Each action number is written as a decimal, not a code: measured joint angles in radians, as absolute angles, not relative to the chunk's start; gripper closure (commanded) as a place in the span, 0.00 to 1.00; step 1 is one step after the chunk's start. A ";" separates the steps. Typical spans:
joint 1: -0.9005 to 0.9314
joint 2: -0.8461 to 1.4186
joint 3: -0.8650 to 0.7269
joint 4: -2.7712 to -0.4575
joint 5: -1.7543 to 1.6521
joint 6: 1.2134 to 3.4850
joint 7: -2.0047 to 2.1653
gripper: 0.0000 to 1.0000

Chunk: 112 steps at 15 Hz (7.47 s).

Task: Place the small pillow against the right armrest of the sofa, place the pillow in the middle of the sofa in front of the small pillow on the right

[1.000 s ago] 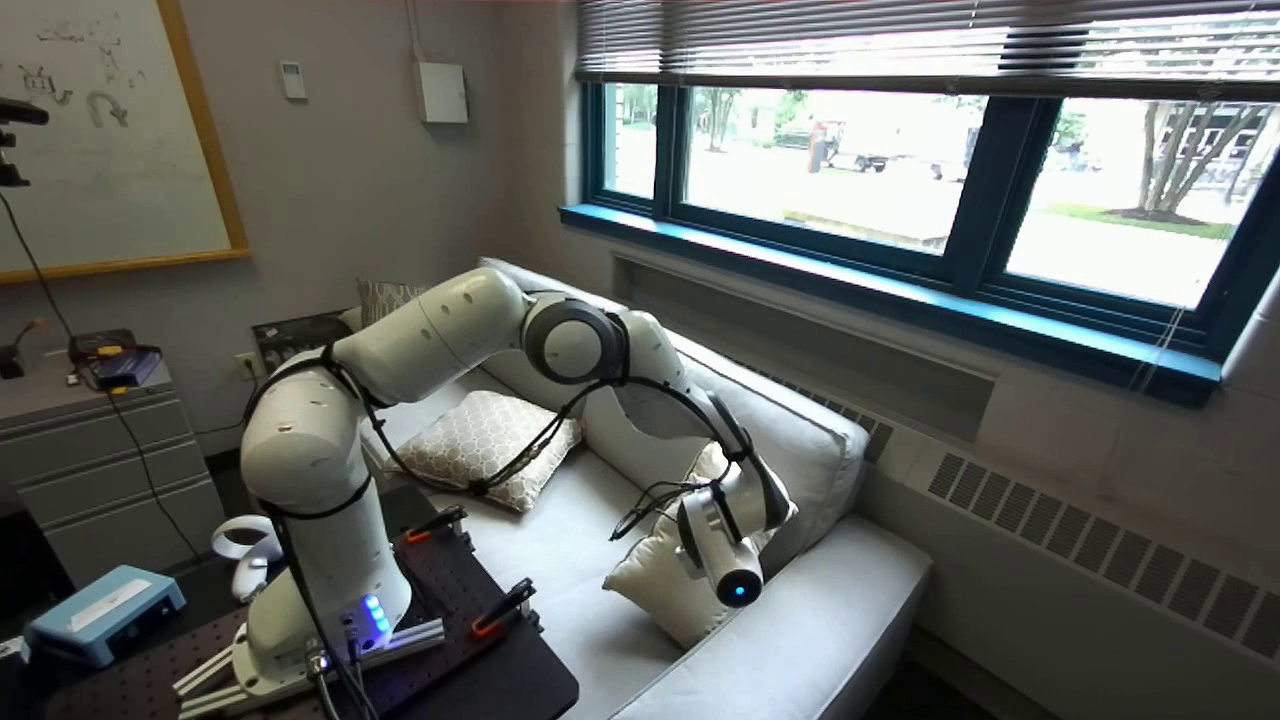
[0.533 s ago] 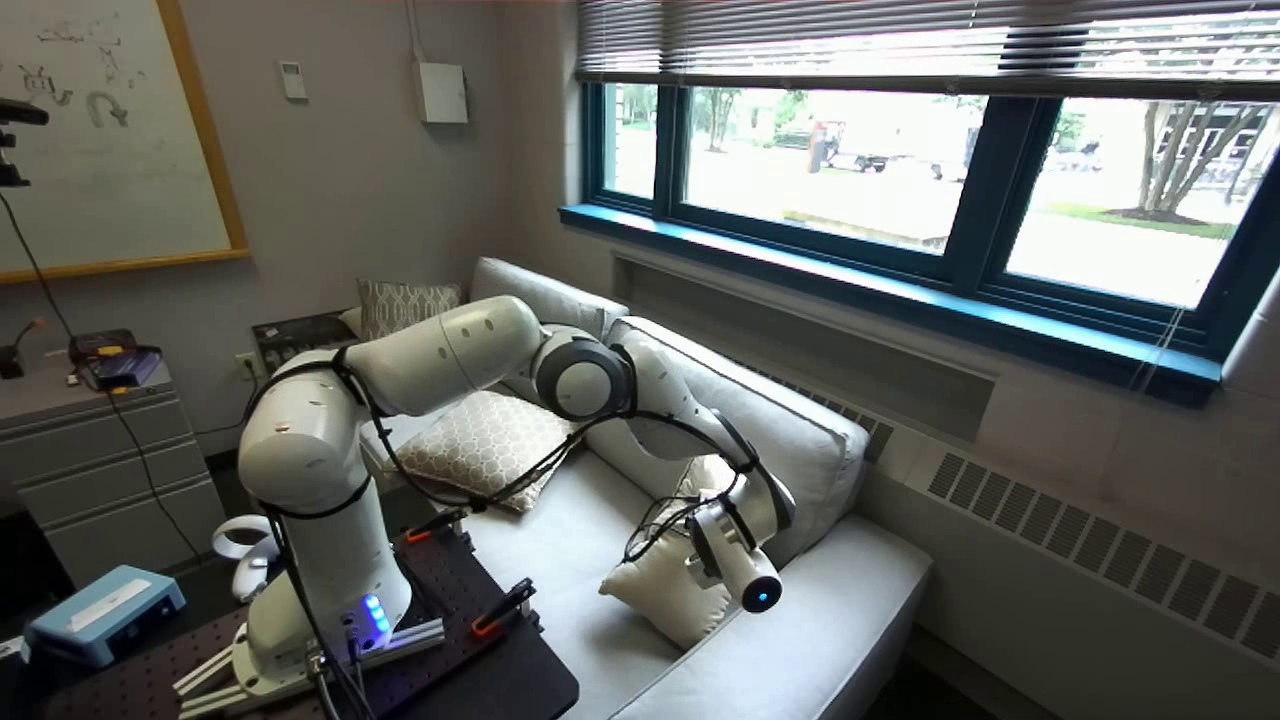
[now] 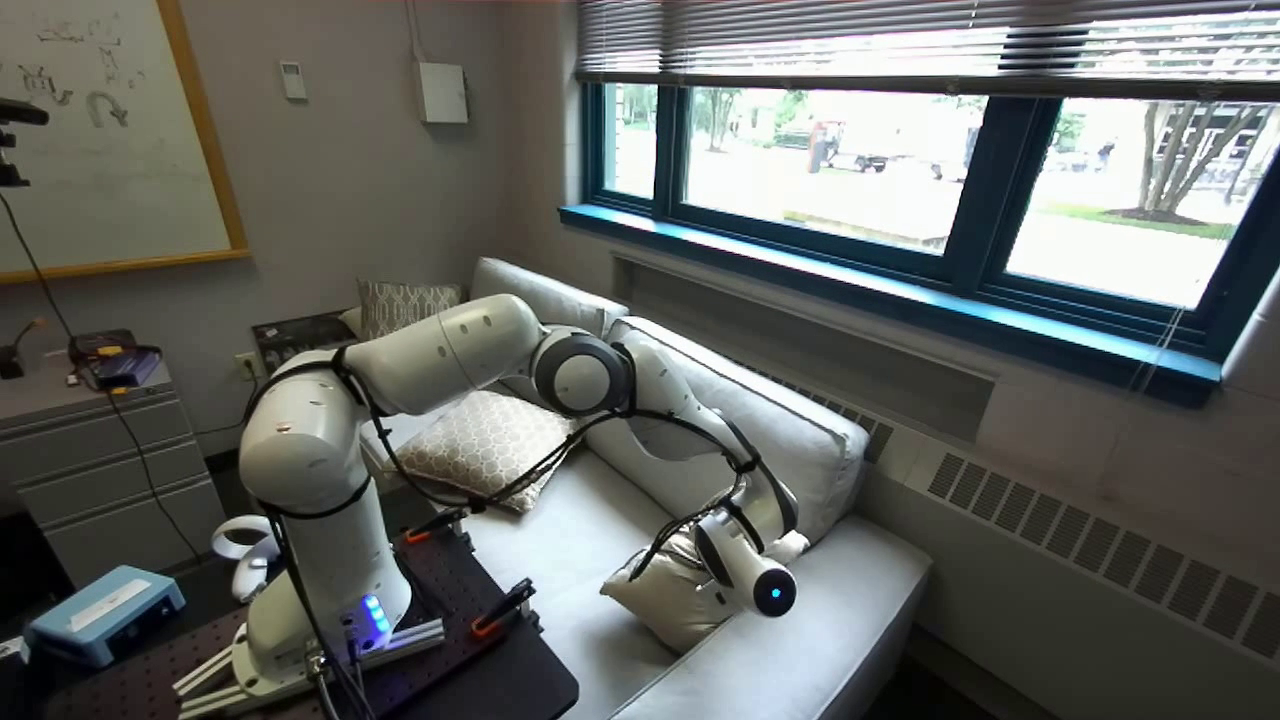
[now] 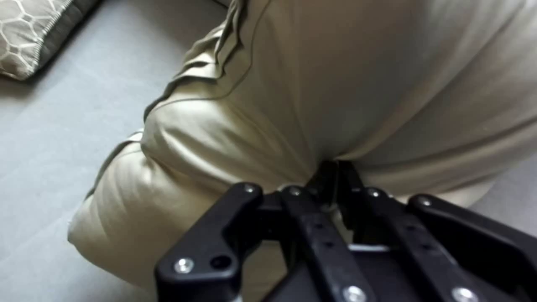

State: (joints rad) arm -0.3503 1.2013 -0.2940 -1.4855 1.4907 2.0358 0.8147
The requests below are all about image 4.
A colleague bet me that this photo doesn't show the small cream pillow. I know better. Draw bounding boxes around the small cream pillow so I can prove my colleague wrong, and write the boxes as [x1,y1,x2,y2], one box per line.
[65,0,537,302]

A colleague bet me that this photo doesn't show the beige geometric patterned pillow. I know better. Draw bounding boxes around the beige geometric patterned pillow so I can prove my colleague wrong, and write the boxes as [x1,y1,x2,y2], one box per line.
[0,0,105,83]

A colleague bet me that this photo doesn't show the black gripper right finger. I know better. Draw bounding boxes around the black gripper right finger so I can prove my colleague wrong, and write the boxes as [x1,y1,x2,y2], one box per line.
[338,160,537,302]

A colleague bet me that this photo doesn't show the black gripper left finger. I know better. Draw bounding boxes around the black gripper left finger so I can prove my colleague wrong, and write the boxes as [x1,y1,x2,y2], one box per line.
[154,160,377,302]

